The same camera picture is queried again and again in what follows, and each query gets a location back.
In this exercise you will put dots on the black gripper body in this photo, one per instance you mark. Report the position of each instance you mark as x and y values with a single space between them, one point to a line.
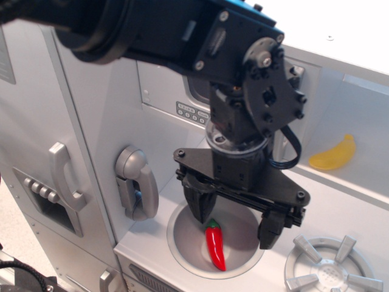
247 174

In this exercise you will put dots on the grey toy ice dispenser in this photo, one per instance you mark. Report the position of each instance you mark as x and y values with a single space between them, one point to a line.
47 202

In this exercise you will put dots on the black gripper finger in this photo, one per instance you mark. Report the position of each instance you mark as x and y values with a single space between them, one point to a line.
200 197
270 228

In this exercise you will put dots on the white toy microwave door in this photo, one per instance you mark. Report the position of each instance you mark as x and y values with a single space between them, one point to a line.
177 98

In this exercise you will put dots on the round silver toy sink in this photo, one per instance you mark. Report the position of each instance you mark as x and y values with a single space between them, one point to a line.
187 243

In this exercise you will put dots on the yellow toy banana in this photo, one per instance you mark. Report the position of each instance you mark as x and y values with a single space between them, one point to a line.
336 157

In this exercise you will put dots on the grey lower door handle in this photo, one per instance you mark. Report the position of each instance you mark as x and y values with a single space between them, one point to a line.
109 281

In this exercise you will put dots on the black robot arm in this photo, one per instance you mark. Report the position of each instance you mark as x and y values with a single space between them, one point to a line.
237 50

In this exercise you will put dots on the grey oven vent panel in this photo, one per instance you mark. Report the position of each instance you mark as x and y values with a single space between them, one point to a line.
150 281

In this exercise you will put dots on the red toy chili pepper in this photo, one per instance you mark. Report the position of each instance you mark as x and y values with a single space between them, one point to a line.
214 241

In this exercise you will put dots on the silver toy stove burner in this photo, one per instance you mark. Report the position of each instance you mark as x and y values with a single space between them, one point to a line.
327 264

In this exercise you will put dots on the grey fridge door handle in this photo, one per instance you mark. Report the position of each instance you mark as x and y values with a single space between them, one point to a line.
58 159

